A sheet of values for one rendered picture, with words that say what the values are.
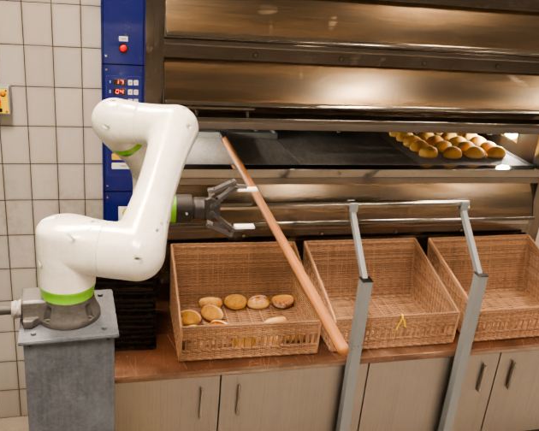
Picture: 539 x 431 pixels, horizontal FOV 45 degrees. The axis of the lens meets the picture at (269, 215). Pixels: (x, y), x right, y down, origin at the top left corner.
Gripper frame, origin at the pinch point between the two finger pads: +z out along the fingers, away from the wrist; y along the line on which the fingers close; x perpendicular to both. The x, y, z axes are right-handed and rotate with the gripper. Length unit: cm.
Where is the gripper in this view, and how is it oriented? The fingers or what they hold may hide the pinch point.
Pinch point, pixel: (252, 208)
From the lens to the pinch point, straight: 223.2
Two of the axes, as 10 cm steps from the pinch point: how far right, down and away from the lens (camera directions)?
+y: -0.9, 9.2, 3.8
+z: 9.7, -0.1, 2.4
